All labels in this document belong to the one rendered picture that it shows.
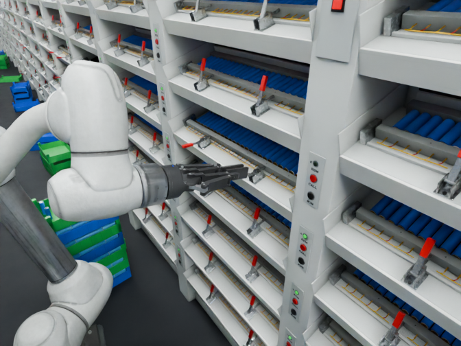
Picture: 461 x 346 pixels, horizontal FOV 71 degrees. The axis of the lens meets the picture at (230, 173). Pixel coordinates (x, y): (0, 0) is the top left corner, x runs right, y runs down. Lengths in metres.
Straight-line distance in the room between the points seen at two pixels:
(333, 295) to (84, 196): 0.60
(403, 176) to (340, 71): 0.20
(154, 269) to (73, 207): 1.38
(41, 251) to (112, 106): 0.71
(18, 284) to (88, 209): 1.57
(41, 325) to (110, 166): 0.71
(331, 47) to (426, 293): 0.45
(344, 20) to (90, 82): 0.43
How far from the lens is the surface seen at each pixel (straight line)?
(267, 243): 0.96
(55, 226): 1.58
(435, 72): 0.54
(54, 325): 1.22
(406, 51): 0.56
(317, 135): 0.66
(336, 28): 0.60
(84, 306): 1.30
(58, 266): 1.26
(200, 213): 1.37
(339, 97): 0.61
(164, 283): 1.88
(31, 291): 2.09
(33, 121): 0.73
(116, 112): 0.62
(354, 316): 0.85
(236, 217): 1.05
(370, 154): 0.64
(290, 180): 0.83
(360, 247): 0.72
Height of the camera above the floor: 1.39
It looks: 30 degrees down
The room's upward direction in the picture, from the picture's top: straight up
